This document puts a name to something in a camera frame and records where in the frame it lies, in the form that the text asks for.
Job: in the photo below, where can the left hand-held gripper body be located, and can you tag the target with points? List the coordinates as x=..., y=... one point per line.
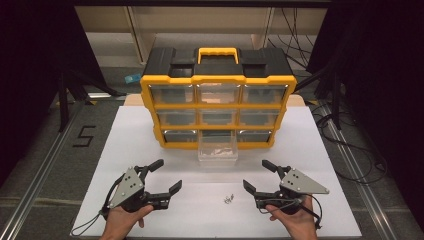
x=128, y=186

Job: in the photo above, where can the small pile of screws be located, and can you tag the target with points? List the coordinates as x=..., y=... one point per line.
x=228, y=199

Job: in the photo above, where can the clear plastic pulled drawer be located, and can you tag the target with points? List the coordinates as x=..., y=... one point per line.
x=218, y=155

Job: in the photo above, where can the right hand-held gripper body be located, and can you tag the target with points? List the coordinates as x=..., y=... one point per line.
x=300, y=183

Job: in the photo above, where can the black tripod stand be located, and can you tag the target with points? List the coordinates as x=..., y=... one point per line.
x=336, y=100
x=63, y=100

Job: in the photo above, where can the white table mat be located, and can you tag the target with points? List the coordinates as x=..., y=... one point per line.
x=133, y=146

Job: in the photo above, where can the metal floor rail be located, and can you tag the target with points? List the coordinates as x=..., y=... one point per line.
x=36, y=186
x=363, y=186

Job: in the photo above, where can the beige shelf unit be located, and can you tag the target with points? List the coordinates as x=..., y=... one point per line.
x=110, y=40

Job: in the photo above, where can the yellow black drawer organizer cabinet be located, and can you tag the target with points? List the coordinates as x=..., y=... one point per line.
x=218, y=65

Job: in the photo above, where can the set of clear cabinet drawers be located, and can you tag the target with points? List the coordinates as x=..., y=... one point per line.
x=175, y=116

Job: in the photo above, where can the person's right hand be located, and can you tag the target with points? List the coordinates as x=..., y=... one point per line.
x=296, y=223

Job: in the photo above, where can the person's left hand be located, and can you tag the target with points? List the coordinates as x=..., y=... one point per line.
x=121, y=221

